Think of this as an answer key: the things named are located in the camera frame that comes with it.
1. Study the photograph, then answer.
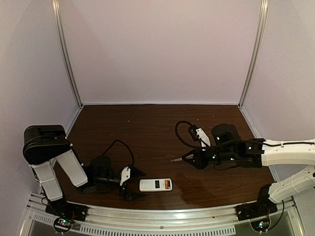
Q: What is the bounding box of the clear handle screwdriver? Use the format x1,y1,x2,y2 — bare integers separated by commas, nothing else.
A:
170,157,192,162

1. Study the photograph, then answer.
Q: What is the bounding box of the white remote control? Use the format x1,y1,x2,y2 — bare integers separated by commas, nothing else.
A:
139,178,173,192

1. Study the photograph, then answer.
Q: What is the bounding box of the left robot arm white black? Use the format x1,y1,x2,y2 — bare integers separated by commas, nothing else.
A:
23,125,145,216

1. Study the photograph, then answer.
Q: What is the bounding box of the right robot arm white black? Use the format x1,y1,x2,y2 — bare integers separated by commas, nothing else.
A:
181,123,315,206

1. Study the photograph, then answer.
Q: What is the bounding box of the left round circuit board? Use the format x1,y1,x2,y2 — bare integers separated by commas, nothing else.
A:
53,217,74,233

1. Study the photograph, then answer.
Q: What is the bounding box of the round circuit board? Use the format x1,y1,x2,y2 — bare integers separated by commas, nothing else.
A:
250,217,271,234
53,217,74,233

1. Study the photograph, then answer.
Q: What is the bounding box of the right round circuit board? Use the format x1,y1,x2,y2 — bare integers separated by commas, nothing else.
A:
250,217,271,234

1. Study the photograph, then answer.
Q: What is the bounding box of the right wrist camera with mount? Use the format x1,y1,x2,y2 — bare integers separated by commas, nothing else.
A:
188,125,211,151

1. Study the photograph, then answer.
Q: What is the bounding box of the right black camera cable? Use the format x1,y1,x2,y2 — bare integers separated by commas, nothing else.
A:
175,120,205,149

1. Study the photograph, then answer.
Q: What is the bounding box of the black camera cable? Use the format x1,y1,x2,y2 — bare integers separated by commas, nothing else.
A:
175,120,205,149
102,139,135,170

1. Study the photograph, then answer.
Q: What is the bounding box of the front aluminium rail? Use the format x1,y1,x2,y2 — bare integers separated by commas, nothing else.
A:
17,193,306,236

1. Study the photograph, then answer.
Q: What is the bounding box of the left black camera cable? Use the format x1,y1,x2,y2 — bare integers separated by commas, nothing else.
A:
102,139,135,170

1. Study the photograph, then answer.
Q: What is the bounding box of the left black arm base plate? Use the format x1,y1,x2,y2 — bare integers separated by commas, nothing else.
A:
45,201,88,221

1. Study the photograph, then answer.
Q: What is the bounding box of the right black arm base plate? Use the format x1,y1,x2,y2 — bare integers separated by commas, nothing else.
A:
235,199,278,221

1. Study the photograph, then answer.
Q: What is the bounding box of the right aluminium corner post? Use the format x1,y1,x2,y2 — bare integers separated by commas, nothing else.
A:
238,0,269,109

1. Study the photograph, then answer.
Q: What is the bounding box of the aluminium corner post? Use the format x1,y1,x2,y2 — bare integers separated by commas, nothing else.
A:
52,0,83,108
238,0,269,109

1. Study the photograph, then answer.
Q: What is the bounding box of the left aluminium corner post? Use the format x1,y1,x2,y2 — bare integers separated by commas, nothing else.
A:
52,0,83,108

